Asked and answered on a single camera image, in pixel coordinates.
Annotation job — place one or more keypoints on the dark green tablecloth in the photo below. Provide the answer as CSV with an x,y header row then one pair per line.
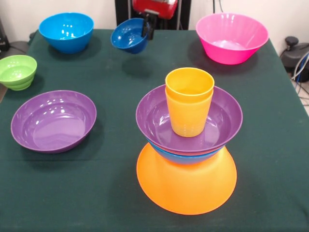
x,y
60,193

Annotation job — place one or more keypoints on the small dark blue bowl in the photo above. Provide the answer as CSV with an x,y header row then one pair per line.
x,y
128,36

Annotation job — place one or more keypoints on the purple shallow bowl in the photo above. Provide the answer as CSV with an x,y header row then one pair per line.
x,y
154,120
53,125

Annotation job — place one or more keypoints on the orange cup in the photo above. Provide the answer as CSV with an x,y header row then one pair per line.
x,y
189,79

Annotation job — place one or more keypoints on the small green bowl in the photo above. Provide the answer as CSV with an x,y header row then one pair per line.
x,y
17,72

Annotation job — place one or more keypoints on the light blue bowl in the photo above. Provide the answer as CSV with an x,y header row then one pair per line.
x,y
188,160
66,31

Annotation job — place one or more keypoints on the large orange bowl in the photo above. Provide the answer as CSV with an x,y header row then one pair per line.
x,y
186,188

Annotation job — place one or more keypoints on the large pink bowl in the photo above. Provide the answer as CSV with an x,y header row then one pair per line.
x,y
229,31

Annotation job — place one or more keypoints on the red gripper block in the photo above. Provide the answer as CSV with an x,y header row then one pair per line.
x,y
157,8

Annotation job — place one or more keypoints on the yellow cup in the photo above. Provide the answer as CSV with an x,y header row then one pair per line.
x,y
189,120

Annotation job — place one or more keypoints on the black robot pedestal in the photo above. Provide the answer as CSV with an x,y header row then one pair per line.
x,y
184,14

